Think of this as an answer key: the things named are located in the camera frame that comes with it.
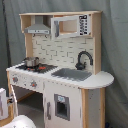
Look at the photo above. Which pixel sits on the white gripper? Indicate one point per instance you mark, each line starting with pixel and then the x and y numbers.
pixel 3 104

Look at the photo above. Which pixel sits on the white oven door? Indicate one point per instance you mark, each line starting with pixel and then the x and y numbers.
pixel 13 107

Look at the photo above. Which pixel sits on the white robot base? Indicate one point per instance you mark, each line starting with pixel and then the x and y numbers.
pixel 20 122

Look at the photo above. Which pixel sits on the wooden toy kitchen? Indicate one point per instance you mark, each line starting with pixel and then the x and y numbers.
pixel 63 53

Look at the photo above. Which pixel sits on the left red stove knob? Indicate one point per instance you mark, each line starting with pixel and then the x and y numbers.
pixel 15 79

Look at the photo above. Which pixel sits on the red stove knob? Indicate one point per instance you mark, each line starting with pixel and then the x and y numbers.
pixel 33 84
pixel 15 79

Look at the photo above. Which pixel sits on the right red stove knob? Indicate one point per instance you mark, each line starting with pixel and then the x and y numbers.
pixel 33 84

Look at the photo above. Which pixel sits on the small metal pot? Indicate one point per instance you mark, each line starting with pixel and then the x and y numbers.
pixel 31 61

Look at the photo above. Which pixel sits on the black toy stovetop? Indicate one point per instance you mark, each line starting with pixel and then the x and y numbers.
pixel 40 68

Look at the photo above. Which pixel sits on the white cabinet door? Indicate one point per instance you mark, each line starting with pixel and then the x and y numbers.
pixel 62 106

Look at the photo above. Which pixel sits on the grey toy sink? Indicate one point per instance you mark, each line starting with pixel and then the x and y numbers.
pixel 72 74

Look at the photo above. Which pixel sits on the grey range hood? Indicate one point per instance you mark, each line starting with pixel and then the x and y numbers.
pixel 39 27

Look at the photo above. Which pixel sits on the black toy faucet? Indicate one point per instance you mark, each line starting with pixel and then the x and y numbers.
pixel 82 64

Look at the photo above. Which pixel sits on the white microwave door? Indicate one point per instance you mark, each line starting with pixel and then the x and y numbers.
pixel 70 26

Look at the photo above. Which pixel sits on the grey backdrop curtain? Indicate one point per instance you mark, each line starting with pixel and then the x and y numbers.
pixel 114 44

